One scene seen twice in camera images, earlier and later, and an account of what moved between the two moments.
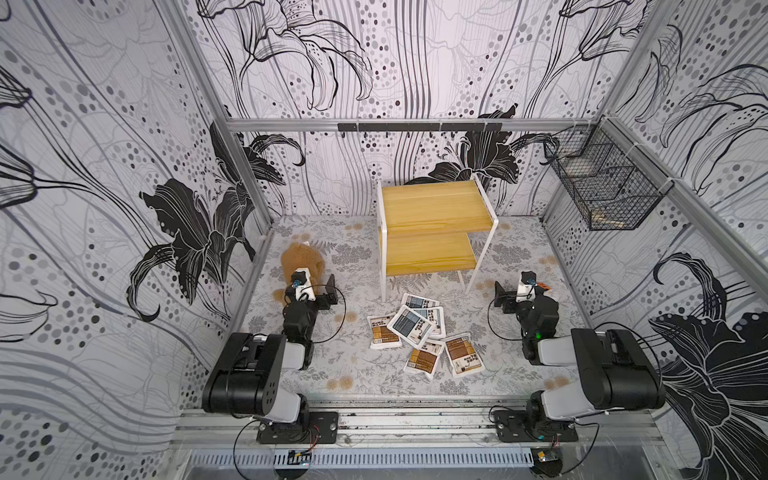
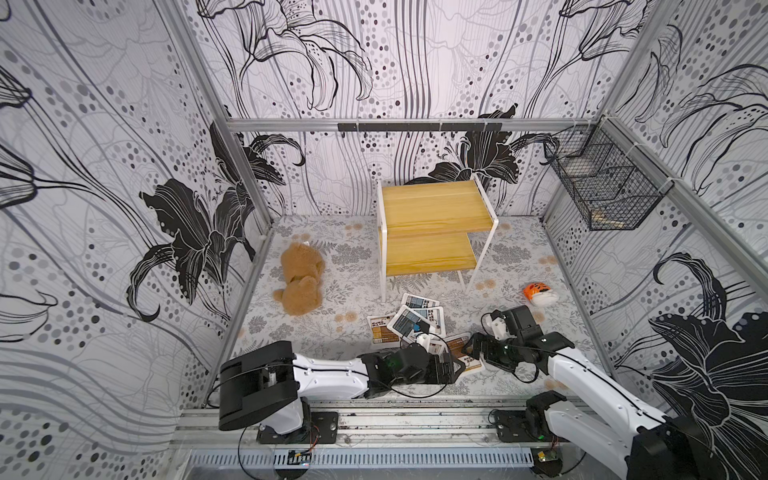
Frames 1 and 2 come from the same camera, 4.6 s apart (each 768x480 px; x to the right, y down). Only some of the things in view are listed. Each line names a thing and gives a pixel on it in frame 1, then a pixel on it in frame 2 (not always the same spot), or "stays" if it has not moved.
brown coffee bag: x=381 y=335 stays
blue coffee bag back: x=412 y=301 stays
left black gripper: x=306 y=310 -> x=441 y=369
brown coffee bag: x=463 y=356 stays
